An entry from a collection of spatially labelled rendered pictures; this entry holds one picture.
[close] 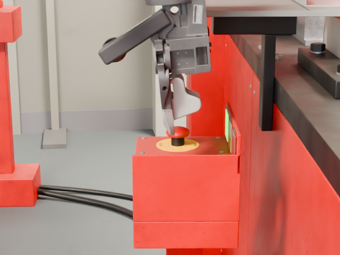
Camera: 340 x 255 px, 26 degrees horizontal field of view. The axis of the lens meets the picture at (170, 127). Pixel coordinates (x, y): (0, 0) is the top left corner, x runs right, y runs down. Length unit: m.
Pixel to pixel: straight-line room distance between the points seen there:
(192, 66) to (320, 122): 0.20
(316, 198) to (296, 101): 0.20
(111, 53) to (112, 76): 2.99
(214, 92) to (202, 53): 1.14
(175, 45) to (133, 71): 3.01
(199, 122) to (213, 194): 1.13
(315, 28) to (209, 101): 0.64
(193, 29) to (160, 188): 0.24
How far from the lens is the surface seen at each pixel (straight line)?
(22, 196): 3.09
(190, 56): 1.07
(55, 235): 2.82
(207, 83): 2.20
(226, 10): 1.22
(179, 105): 1.09
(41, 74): 4.06
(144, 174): 1.09
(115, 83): 4.07
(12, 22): 2.92
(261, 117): 1.34
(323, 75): 1.24
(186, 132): 1.21
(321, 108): 1.11
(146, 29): 1.06
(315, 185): 1.00
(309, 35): 1.66
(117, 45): 1.07
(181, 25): 1.08
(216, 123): 2.23
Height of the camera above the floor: 1.15
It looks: 16 degrees down
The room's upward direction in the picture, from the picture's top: straight up
